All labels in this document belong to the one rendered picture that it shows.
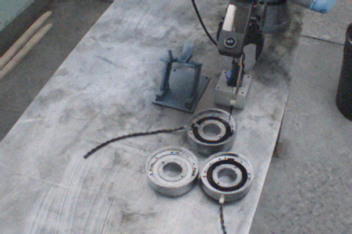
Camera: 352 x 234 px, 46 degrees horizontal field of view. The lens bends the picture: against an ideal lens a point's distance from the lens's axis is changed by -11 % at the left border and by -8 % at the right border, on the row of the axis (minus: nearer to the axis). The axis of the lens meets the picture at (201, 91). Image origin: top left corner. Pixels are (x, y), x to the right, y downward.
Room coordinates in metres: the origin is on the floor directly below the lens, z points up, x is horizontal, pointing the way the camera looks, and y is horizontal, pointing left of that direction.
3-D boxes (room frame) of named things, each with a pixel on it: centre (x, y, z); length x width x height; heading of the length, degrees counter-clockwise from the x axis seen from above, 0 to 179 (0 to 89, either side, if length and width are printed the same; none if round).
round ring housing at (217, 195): (0.52, -0.05, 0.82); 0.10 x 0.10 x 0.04
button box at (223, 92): (0.78, -0.08, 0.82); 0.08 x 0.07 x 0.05; 162
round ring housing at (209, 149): (0.64, -0.02, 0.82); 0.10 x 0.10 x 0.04
